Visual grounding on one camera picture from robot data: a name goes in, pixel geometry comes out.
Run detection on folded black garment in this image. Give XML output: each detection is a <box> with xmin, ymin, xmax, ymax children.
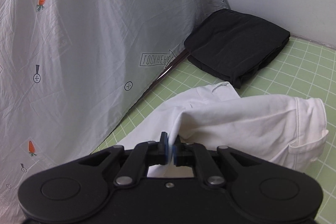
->
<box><xmin>184</xmin><ymin>9</ymin><xmax>290</xmax><ymax>88</ymax></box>

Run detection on green grid cutting mat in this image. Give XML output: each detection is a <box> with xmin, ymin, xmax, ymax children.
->
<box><xmin>96</xmin><ymin>38</ymin><xmax>335</xmax><ymax>223</ymax></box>

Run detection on white trousers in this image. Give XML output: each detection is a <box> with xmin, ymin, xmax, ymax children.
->
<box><xmin>120</xmin><ymin>82</ymin><xmax>329</xmax><ymax>171</ymax></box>

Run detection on white carrot-print sheet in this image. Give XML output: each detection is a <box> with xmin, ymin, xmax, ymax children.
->
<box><xmin>1</xmin><ymin>0</ymin><xmax>226</xmax><ymax>223</ymax></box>

